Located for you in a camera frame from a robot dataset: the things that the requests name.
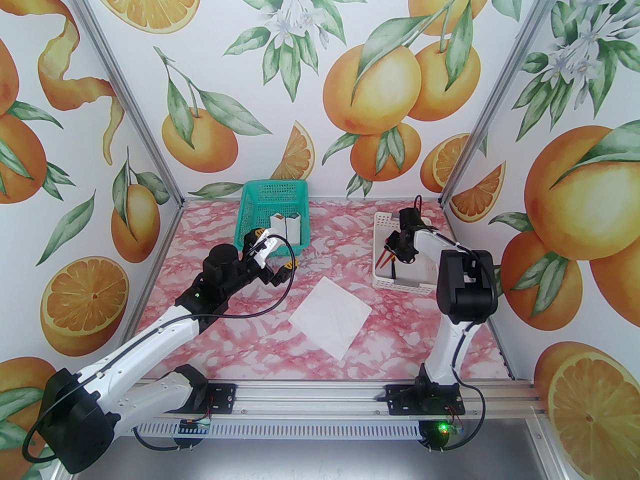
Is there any aluminium frame post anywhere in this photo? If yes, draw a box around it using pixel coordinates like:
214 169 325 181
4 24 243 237
437 0 571 209
52 0 186 209

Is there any white paper napkin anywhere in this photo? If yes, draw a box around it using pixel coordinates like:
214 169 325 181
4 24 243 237
288 276 373 361

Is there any black round device with light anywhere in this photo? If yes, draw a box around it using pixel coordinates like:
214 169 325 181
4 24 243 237
419 420 451 453

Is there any aluminium side beam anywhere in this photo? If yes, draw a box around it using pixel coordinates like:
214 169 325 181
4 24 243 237
487 313 571 480

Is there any white plastic perforated basket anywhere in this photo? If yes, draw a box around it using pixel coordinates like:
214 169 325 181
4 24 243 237
372 211 441 294

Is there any green plastic mesh basket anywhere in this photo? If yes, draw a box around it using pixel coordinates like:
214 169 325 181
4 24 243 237
234 179 313 259

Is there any black base cable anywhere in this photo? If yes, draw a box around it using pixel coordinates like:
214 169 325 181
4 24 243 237
131 418 196 453
450 383 486 451

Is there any slotted grey cable duct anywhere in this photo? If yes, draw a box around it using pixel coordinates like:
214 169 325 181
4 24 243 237
132 420 426 439

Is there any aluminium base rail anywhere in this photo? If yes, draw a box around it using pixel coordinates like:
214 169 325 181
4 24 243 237
135 379 548 419

